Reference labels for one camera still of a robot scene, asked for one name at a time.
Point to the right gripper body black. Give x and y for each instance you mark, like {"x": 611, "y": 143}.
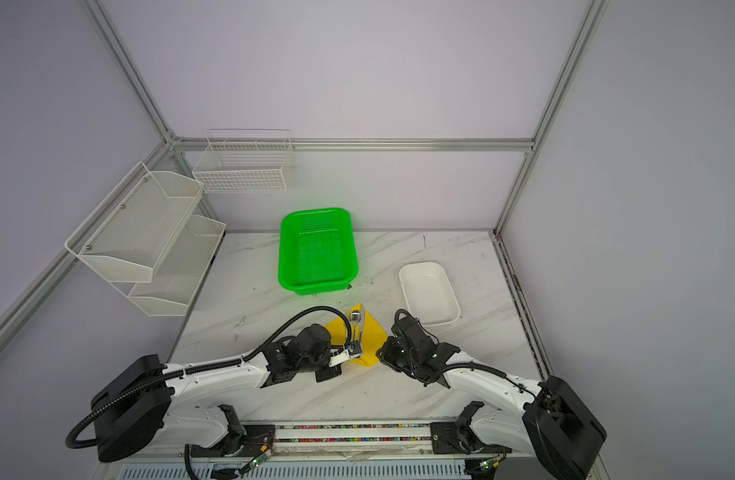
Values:
{"x": 395, "y": 357}

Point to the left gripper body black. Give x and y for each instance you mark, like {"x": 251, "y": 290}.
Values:
{"x": 321, "y": 366}

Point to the silver knife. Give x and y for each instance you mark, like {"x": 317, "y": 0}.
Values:
{"x": 360, "y": 329}

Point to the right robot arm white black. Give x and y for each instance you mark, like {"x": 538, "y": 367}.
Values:
{"x": 542, "y": 418}

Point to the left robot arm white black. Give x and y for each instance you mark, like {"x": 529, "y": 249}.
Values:
{"x": 152, "y": 404}

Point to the white rectangular dish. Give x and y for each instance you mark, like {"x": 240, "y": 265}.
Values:
{"x": 428, "y": 294}

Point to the green plastic basket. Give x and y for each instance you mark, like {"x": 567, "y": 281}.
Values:
{"x": 318, "y": 253}

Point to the white mesh two-tier shelf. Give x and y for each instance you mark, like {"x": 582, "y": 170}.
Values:
{"x": 150, "y": 242}

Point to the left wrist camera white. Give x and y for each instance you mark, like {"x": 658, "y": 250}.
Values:
{"x": 351, "y": 351}

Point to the aluminium front rail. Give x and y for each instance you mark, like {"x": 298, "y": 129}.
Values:
{"x": 353, "y": 435}

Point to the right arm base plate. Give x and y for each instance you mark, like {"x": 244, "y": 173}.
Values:
{"x": 450, "y": 438}

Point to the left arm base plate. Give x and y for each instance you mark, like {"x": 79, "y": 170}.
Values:
{"x": 257, "y": 439}

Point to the white wire basket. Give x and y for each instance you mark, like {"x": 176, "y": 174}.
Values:
{"x": 246, "y": 161}

